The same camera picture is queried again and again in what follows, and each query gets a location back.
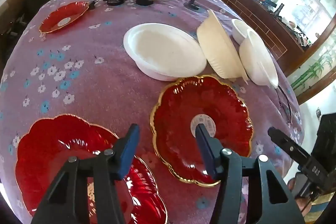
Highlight black plug cable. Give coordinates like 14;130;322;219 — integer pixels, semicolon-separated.
88;0;107;10

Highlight eyeglasses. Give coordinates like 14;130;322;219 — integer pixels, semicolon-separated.
275;84;293;123

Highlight small white foam bowl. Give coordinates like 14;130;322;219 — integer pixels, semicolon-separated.
231;19;254;45
239;29;279;88

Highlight wooden brick pattern sill cabinet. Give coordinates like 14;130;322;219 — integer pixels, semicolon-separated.
207;0;336;77

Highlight wide white plastic bowl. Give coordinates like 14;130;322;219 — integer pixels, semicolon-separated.
123;23;208;81

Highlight large red scalloped glass plate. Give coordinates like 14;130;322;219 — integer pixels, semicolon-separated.
14;114;168;224

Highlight green bamboo print panel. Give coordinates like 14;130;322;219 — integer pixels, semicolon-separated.
290;49;336;90

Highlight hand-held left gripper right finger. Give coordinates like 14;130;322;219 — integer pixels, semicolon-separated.
196;124;305;224

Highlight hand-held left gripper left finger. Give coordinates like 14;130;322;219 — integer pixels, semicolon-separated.
31;124;140;224

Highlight person's right hand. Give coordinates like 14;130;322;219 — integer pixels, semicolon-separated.
287;178;311;216

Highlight cream ribbed plastic bowl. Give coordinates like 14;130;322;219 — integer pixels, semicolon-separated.
197;9;248;81

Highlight red gold-rimmed scalloped plate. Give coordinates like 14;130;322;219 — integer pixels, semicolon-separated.
150;74;254;188

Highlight small red scalloped plate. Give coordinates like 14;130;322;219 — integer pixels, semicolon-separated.
39;1;90;34

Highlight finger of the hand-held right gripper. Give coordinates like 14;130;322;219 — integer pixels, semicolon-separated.
268;127;328;188

